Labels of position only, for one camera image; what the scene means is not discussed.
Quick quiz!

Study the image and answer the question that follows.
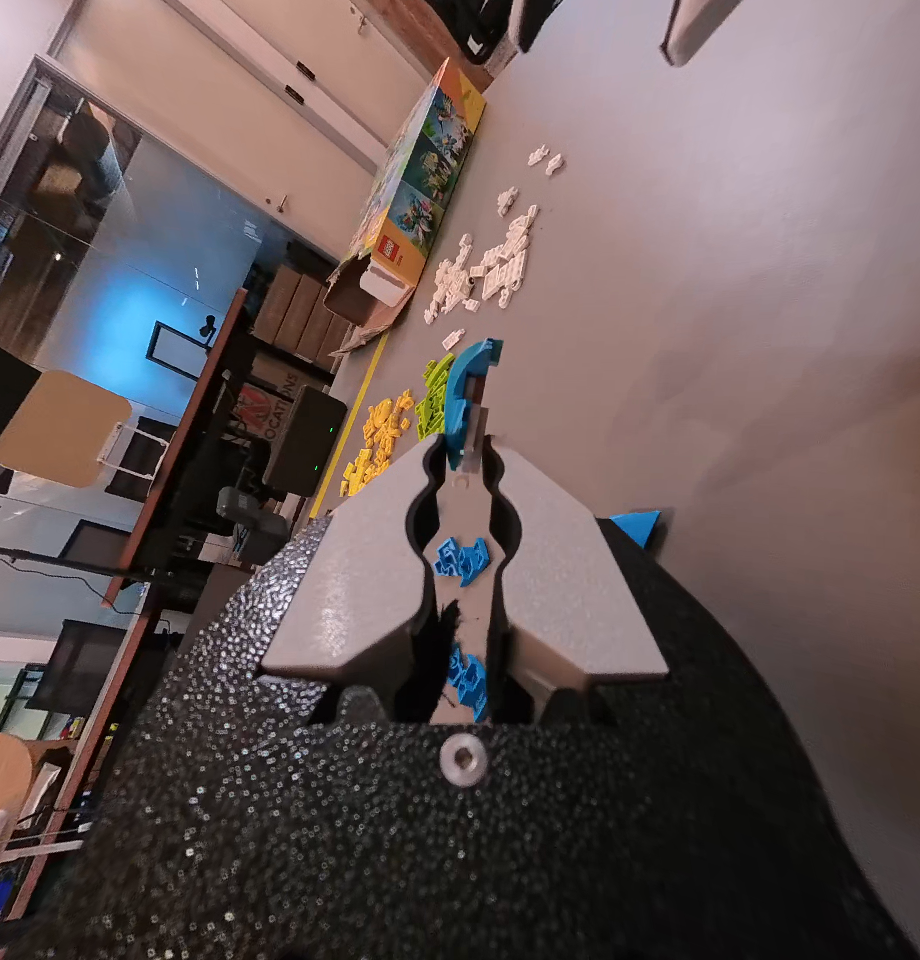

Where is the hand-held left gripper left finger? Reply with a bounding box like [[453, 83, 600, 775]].
[[259, 433, 446, 674]]

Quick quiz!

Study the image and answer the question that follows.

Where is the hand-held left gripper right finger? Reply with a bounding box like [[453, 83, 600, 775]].
[[481, 436, 671, 697]]

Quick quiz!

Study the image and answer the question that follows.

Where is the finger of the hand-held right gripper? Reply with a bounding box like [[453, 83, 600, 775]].
[[661, 0, 740, 69]]

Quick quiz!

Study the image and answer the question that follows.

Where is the blue lego assembly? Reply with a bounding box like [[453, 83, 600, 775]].
[[442, 337, 505, 492]]

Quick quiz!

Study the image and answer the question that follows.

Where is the blue curved lego brick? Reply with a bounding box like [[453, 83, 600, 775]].
[[608, 510, 663, 549]]

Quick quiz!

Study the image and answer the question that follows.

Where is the pile of blue lego bricks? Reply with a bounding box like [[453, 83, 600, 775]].
[[432, 536, 491, 588], [446, 645, 489, 714]]

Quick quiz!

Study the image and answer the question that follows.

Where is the pile of yellow lego bricks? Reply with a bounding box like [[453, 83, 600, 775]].
[[340, 388, 417, 498]]

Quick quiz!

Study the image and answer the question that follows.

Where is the pile of lime lego bricks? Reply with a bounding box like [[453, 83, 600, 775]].
[[413, 352, 461, 440]]

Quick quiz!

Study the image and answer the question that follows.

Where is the pile of white lego bricks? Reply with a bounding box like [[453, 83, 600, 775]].
[[422, 202, 542, 325]]

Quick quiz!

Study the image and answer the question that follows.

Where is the colourful lego set box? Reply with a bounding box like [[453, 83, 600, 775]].
[[323, 56, 487, 354]]

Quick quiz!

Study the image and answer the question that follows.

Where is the dark grey power adapter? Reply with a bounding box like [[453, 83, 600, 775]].
[[216, 486, 292, 567]]

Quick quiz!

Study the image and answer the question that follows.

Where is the black device with green lights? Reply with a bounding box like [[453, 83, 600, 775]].
[[263, 384, 348, 492]]

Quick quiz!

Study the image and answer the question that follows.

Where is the yellow tape strip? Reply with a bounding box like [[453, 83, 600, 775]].
[[308, 330, 392, 520]]

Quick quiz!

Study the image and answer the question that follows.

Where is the printed cardboard box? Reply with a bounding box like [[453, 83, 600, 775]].
[[238, 352, 333, 451]]

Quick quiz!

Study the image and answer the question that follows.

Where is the dark desk with wooden edge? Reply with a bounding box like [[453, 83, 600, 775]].
[[100, 287, 296, 609]]

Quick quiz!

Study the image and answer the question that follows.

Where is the black bag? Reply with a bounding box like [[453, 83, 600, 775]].
[[422, 0, 566, 65]]

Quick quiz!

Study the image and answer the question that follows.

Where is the stack of brown cardboard boxes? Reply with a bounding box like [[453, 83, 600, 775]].
[[251, 262, 356, 369]]

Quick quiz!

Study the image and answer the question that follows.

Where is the black monitor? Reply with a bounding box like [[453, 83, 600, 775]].
[[25, 618, 127, 732]]

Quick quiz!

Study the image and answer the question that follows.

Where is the black cable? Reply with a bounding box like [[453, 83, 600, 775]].
[[0, 543, 131, 594]]

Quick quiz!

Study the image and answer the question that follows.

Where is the white wall cabinet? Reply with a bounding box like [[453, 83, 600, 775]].
[[55, 0, 461, 249]]

